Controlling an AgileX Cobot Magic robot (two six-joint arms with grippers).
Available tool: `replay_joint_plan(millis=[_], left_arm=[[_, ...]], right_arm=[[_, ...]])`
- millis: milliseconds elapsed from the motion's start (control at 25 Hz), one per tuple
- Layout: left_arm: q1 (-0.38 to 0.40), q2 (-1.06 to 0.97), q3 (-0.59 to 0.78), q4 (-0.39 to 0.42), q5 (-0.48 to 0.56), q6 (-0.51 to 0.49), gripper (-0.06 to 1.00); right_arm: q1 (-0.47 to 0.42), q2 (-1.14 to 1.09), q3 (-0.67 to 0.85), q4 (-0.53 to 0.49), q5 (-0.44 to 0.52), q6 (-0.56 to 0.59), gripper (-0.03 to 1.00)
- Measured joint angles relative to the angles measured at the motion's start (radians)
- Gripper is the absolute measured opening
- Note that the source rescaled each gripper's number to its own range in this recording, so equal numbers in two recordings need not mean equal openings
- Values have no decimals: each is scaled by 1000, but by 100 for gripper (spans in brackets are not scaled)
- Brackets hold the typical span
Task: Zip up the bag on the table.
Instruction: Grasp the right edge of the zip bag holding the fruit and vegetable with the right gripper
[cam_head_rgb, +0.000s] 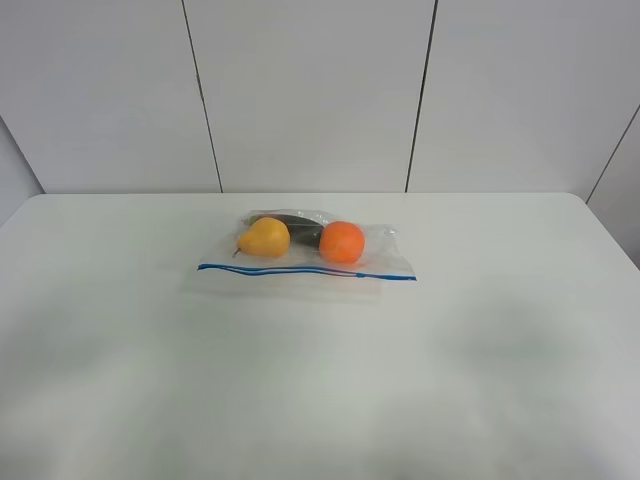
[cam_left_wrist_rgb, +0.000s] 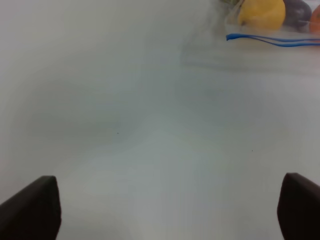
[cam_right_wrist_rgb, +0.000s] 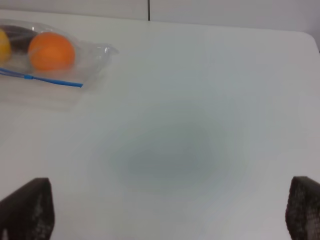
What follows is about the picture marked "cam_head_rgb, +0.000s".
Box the clear zip bag blue seal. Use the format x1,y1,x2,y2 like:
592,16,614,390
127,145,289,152
197,209,417,291

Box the dark purple eggplant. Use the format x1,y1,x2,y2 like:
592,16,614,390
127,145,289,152
244,213,324,250

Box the orange fruit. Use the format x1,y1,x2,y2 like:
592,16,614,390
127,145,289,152
319,221,366,264

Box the yellow pear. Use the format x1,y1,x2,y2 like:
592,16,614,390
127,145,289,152
236,217,291,258

